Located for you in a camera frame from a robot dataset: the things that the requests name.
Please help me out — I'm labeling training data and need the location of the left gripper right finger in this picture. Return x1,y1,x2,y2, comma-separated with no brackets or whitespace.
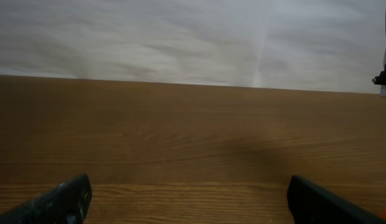
286,175,386,224

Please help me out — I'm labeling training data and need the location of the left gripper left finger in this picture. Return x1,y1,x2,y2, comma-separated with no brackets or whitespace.
0,173,93,224

